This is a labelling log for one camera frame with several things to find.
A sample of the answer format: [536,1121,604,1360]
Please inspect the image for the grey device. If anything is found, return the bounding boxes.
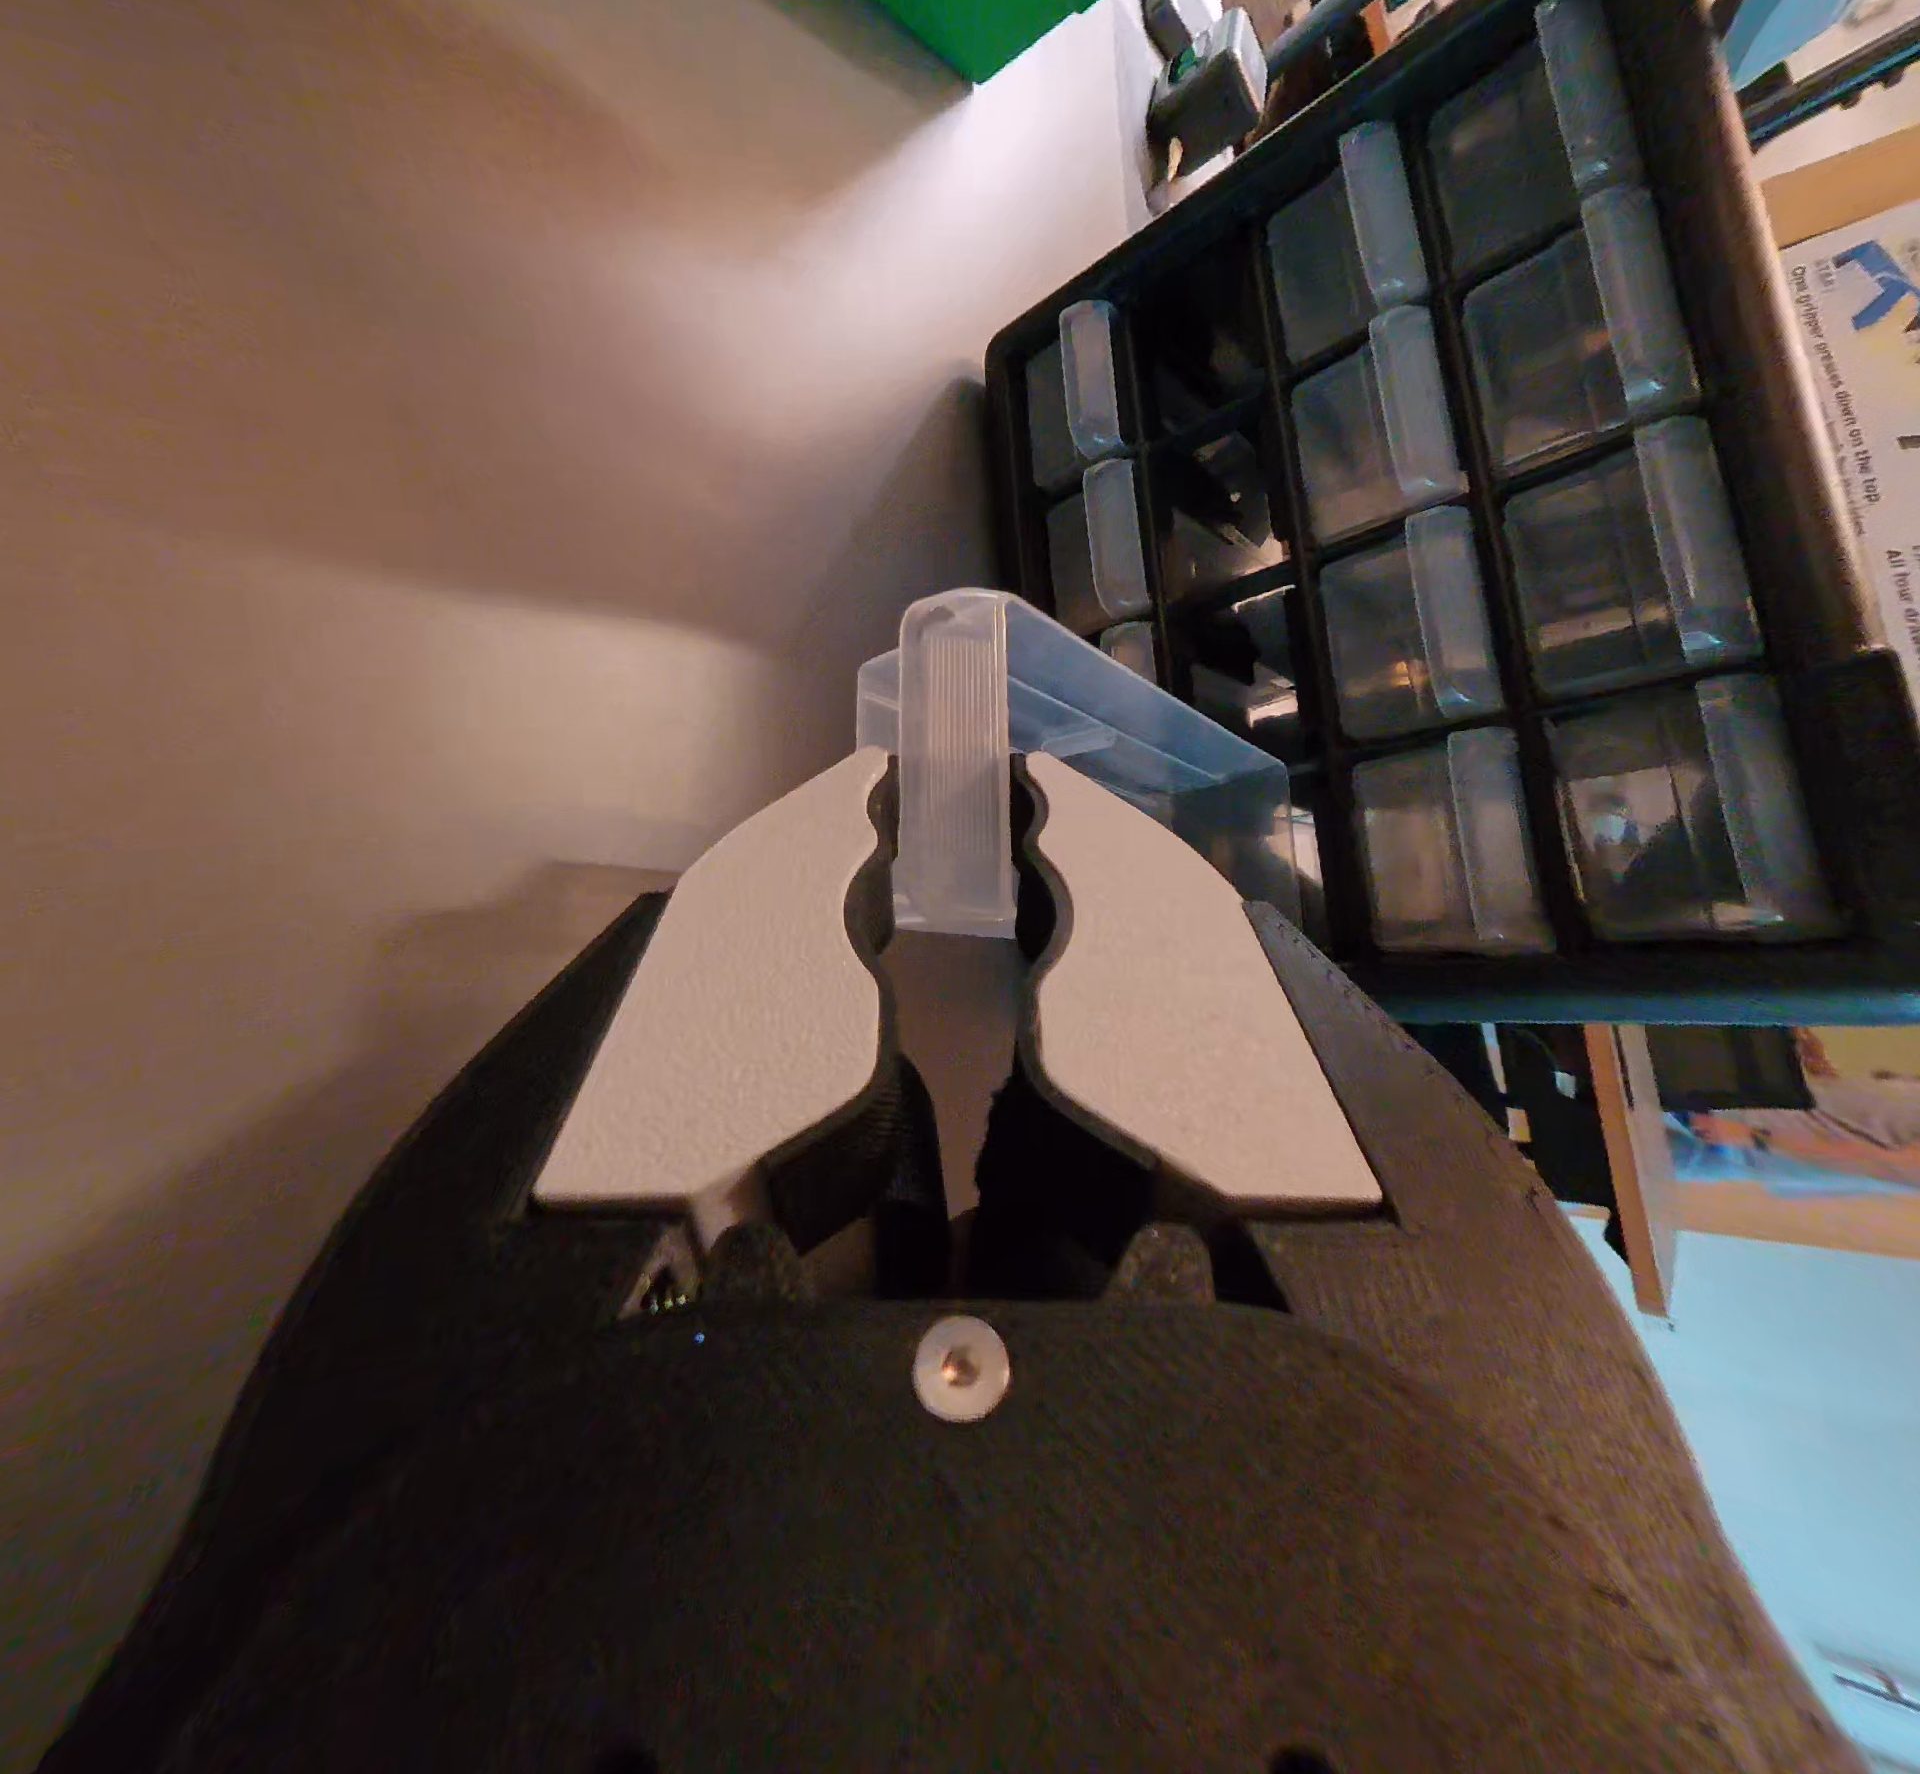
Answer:
[1136,0,1272,191]

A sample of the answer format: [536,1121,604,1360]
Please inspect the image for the clear plastic cabinet drawer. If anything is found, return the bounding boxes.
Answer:
[855,589,1295,937]

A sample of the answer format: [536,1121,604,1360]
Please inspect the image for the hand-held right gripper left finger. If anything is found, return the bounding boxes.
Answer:
[536,746,902,1209]

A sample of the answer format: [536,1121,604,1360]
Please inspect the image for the group of clear drawers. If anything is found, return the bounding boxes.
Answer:
[1025,0,1844,959]

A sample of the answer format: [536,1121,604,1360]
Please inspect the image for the printed paper sheet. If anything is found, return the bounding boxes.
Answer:
[1777,207,1920,652]

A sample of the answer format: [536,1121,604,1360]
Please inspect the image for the black drawer cabinet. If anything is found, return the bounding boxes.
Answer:
[982,0,1920,1026]

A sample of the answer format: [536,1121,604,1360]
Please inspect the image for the wooden shelf board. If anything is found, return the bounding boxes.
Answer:
[1582,1023,1920,1318]

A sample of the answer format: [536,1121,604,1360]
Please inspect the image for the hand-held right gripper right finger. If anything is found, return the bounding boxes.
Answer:
[1012,750,1384,1217]

